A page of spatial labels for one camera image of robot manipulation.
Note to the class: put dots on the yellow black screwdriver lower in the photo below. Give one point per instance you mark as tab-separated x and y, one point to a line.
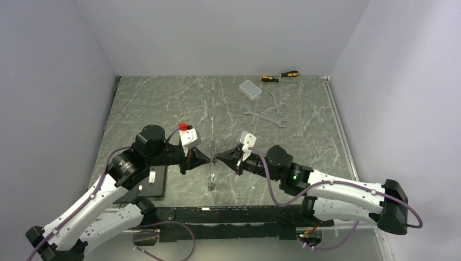
269	79

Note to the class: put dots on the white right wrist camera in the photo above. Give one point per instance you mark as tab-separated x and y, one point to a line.
247	140

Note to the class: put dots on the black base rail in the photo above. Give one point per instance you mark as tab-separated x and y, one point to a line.
180	223

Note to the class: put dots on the black flat box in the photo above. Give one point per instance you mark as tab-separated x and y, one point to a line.
152	187

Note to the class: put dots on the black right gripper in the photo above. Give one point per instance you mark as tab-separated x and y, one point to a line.
230	157

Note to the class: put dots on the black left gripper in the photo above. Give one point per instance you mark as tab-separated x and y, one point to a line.
195	158

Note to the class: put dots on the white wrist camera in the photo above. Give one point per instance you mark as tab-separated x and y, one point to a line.
247	140
189	136

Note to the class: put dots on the small silver wrench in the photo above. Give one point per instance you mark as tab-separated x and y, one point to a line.
273	95

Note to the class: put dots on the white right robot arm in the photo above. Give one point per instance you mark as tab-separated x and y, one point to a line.
326	197

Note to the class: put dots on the clear plastic box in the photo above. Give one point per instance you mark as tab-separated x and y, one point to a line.
250	89

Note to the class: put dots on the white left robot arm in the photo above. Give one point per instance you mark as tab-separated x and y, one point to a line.
76	232

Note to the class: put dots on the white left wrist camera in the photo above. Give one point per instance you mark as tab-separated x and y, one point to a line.
189	136

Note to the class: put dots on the large silver wrench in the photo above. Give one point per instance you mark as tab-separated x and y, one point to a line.
277	122

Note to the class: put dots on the yellow black screwdriver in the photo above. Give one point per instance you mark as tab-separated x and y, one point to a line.
269	79
289	74

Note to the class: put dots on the yellow black screwdriver upper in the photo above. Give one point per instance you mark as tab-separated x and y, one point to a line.
289	74

